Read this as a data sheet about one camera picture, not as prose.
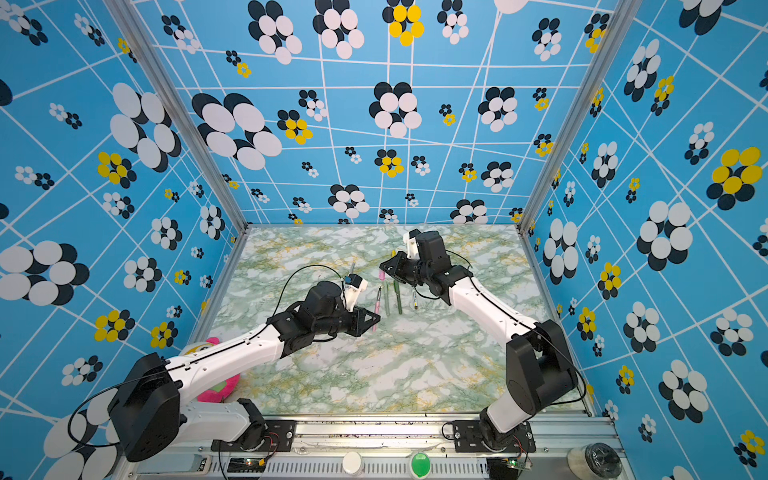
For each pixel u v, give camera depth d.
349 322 0.69
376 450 0.72
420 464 0.62
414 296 1.01
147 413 0.42
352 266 1.07
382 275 0.81
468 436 0.73
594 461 0.62
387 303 0.98
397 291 1.01
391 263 0.82
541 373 0.44
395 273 0.72
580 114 0.85
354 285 0.71
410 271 0.74
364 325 0.72
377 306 0.77
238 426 0.61
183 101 0.86
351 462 0.64
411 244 0.78
